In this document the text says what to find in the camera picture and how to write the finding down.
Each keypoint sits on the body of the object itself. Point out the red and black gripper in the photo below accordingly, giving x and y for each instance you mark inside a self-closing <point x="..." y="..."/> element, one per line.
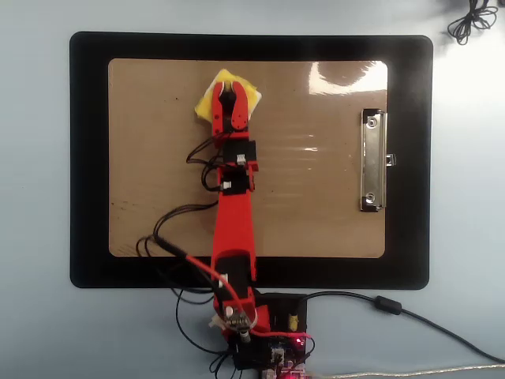
<point x="238" y="152"/>

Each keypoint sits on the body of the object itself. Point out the yellow and white sponge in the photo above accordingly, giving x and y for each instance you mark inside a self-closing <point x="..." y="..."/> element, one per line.
<point x="203" y="104"/>

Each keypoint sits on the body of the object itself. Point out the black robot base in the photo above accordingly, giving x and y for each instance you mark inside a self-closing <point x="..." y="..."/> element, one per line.
<point x="288" y="306"/>

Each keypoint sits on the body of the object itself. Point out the robot control circuit board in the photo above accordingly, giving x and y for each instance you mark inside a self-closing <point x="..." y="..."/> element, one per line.
<point x="286" y="355"/>

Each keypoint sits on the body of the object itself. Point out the brown clipboard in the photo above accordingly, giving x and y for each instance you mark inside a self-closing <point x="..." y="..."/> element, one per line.
<point x="315" y="229"/>

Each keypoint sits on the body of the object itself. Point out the black mat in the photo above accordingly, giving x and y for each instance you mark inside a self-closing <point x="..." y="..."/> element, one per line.
<point x="88" y="158"/>

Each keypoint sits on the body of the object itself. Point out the metal clipboard clip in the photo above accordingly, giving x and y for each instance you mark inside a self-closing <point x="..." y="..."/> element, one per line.
<point x="372" y="158"/>

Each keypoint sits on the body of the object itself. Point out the yellow power connector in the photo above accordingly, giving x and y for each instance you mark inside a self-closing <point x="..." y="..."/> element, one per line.
<point x="293" y="321"/>

